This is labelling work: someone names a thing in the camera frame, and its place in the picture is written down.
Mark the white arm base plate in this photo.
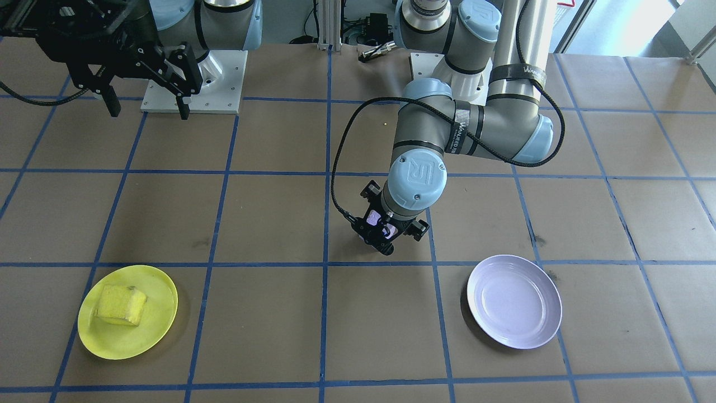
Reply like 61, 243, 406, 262
141, 49, 248, 115
410, 52, 494, 105

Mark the V-shaped metal bar frame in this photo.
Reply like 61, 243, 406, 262
687, 38, 716, 65

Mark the silver metal connector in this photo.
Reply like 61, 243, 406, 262
359, 40, 399, 63

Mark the yellow foam block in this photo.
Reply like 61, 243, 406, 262
95, 284, 148, 327

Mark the yellow plastic plate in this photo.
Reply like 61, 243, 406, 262
77, 265, 179, 360

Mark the purple foam block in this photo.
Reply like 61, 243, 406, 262
365, 213, 397, 235

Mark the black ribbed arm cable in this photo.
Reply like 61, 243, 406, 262
329, 0, 567, 226

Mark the aluminium profile post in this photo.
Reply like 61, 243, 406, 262
315, 0, 342, 53

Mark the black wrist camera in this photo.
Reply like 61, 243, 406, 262
0, 0, 136, 40
360, 179, 431, 243

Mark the black power device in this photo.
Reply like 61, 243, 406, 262
366, 12, 391, 41

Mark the light purple plastic plate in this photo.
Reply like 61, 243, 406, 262
467, 254, 563, 350

